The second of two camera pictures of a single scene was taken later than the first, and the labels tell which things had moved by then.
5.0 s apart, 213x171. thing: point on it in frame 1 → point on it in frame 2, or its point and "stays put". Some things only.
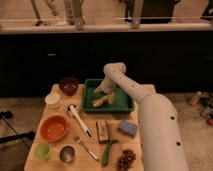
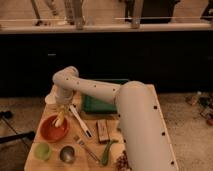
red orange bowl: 54,128 stays put
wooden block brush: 102,131 stays put
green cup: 43,151 stays put
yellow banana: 98,102 → 60,119
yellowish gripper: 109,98 → 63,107
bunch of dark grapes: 125,161 stays put
